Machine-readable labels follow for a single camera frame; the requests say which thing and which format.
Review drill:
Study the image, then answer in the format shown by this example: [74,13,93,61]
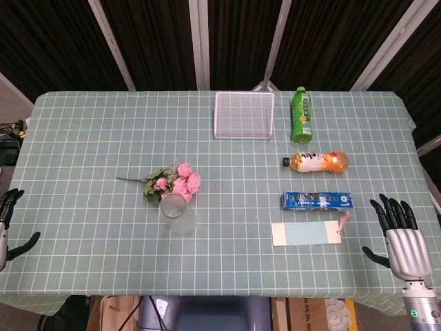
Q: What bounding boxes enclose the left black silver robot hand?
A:
[0,188,41,272]

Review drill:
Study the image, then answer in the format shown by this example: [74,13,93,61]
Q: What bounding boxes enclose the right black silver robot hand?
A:
[362,193,433,280]

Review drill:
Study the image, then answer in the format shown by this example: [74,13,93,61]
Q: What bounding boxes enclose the pink artificial flower bouquet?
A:
[115,161,202,208]

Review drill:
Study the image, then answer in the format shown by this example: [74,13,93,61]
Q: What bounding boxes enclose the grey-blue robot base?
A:
[137,295,273,331]

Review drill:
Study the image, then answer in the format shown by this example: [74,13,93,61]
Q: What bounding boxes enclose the clear glass cup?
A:
[158,192,198,237]

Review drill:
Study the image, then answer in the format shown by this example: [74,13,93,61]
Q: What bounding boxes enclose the blue cookie package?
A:
[279,191,354,212]

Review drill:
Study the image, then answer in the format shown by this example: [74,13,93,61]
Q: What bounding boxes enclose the pale card with pink tassel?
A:
[271,212,351,248]

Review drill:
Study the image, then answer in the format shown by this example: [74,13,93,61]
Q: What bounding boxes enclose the brown cardboard box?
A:
[285,298,328,331]

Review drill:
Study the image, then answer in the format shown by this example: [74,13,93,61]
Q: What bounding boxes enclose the green checked tablecloth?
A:
[0,90,441,317]

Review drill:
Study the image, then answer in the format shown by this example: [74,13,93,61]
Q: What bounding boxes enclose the orange tea bottle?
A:
[282,150,349,174]

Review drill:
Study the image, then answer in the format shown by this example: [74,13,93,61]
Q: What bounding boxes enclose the wooden board under table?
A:
[85,295,141,331]

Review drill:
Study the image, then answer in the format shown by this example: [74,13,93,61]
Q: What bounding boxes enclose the green tea bottle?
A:
[291,86,314,144]

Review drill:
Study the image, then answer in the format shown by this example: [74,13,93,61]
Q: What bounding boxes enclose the black equipment with cables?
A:
[0,119,29,167]

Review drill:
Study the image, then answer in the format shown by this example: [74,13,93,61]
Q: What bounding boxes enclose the white frame post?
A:
[253,0,293,93]
[188,0,211,91]
[350,0,431,92]
[88,0,137,92]

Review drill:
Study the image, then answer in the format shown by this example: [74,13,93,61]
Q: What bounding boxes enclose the white wire mesh tray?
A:
[212,91,276,140]

